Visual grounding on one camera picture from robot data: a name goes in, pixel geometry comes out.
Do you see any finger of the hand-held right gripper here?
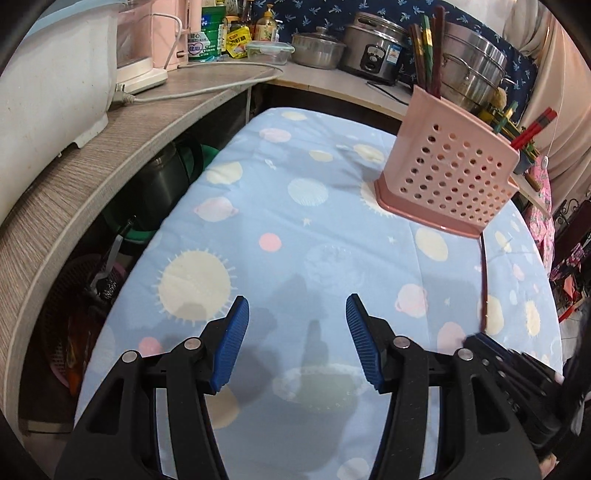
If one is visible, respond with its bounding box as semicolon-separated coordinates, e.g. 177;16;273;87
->
463;332;565;387

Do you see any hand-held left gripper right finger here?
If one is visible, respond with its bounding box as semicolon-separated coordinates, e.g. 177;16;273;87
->
345;293;541;480

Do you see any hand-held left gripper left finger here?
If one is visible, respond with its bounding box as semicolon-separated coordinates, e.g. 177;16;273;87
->
54;295;250;480

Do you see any brown chopstick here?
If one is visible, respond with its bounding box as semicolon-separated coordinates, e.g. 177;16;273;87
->
478;233;490;334

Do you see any pink perforated utensil holder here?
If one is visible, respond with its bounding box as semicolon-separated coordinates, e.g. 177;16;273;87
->
374;84;520;240

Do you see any bundle of red green chopsticks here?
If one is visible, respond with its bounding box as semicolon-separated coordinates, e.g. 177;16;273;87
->
492;100;559;153

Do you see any bundle of dark chopsticks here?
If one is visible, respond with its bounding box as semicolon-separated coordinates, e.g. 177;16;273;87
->
406;6;448;100

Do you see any blue planet print blanket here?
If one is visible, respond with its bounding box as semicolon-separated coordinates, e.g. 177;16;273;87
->
74;107;566;480

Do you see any pink pineapple print cloth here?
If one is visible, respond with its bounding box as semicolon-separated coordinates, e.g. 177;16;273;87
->
522;157;555;268

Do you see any dark mesh basket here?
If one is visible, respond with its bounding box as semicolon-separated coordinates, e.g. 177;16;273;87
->
39;254;125;402

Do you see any white blender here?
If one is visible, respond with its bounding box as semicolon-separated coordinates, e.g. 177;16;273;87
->
115;0;169;95

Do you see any glass container green lid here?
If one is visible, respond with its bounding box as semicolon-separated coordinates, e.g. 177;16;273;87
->
246;41;295;64

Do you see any stacked steel steamer pot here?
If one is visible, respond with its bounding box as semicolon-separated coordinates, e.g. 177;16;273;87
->
436;21;515;116

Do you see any steel rice cooker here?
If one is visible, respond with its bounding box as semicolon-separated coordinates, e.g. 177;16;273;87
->
339;11;411;86

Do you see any small steel pot glass lid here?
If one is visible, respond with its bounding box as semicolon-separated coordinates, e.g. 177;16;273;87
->
291;27;348;70

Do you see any beige curtain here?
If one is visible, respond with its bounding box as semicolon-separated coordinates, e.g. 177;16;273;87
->
503;0;591;204

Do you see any yellow seasoning packet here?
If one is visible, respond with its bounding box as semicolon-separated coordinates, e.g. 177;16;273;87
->
225;25;254;59

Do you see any pink electric kettle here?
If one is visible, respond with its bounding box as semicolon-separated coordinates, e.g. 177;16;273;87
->
150;0;204;72

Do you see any green canister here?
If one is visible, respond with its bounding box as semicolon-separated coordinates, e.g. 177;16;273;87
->
187;4;228;63

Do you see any white appliance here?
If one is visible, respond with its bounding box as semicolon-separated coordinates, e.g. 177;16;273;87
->
0;0;122;215

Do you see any yellow oil bottle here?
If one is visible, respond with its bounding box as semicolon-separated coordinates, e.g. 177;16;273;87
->
256;4;280;43

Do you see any black power cord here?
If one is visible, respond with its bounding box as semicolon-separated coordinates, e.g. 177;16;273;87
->
367;80;411;107

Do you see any white power cord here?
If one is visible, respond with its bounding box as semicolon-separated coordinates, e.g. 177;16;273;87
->
115;60;280;106

